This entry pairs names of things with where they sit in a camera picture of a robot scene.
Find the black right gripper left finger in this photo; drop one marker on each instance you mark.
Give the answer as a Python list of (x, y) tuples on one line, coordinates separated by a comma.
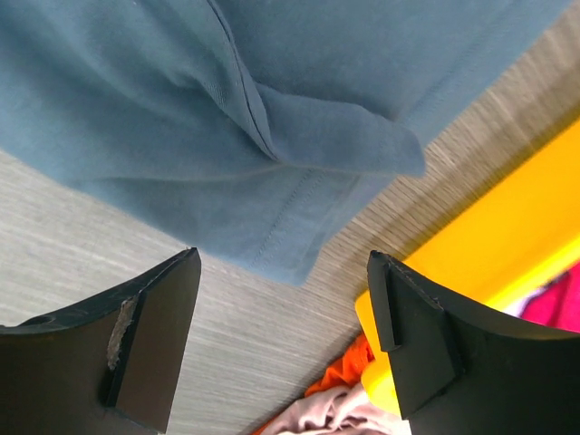
[(108, 364)]

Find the light pink folded t shirt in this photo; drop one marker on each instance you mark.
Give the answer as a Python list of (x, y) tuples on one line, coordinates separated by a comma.
[(339, 410)]

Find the grey-blue t shirt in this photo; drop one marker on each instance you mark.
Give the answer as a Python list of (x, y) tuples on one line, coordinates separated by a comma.
[(254, 130)]

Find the yellow plastic tray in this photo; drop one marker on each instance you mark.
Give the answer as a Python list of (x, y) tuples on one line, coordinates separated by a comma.
[(521, 234)]

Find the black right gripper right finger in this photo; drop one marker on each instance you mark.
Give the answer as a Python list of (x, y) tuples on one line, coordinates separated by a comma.
[(460, 367)]

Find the magenta pink t shirt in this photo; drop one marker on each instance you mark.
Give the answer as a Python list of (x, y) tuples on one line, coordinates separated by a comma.
[(557, 306)]

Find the orange folded t shirt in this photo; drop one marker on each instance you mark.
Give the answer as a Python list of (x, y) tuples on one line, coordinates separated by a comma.
[(344, 367)]

